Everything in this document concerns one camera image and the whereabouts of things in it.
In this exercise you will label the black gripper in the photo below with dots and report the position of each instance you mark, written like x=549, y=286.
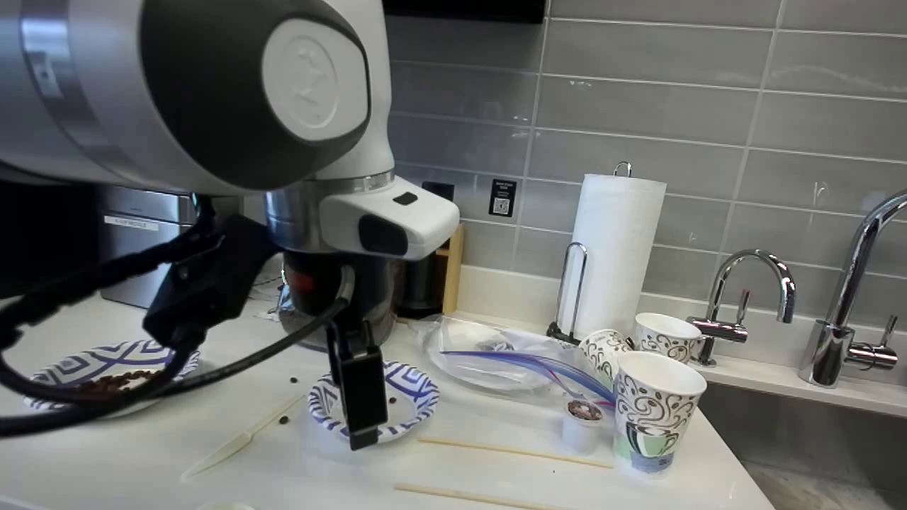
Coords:
x=342, y=286

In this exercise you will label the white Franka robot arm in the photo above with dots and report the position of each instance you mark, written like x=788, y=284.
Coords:
x=187, y=94

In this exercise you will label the blue patterned paper plate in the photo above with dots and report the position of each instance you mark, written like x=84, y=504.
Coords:
x=416, y=396

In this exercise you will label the black cylindrical grinder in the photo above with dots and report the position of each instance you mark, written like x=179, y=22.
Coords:
x=421, y=286

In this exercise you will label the clear zip bag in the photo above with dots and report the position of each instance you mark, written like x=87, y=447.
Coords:
x=482, y=364

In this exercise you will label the metal paper towel holder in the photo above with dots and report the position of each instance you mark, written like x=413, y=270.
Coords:
x=560, y=332

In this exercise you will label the white coffee pod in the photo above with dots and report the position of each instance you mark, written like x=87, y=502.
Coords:
x=581, y=429

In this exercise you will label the pile of coffee beans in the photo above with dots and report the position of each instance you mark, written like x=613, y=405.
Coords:
x=128, y=381

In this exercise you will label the tipped patterned paper cup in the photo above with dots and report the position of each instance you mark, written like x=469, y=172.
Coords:
x=603, y=352

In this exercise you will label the dark patterned bowl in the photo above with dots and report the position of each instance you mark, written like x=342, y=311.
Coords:
x=104, y=359

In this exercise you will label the white paper towel roll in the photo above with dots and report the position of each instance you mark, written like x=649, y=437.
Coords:
x=613, y=256

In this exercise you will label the large patterned paper cup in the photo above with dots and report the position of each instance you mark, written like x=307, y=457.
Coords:
x=654, y=413

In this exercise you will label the short patterned paper cup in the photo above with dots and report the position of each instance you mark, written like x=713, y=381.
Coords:
x=668, y=335

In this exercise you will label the black monitor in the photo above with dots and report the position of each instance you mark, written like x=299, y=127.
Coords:
x=47, y=236

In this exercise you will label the small chrome arched faucet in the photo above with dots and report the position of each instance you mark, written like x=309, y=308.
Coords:
x=726, y=328

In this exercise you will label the dark upper cabinet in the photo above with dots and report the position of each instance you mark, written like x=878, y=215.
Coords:
x=464, y=5

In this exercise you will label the steel sink basin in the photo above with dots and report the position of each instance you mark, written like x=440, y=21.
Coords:
x=812, y=443

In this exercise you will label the tall chrome faucet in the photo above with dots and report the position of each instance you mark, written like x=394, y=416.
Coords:
x=829, y=349

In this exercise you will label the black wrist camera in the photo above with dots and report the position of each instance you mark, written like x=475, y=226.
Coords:
x=207, y=284

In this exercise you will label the black wall switch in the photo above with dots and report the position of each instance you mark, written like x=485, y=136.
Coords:
x=502, y=198

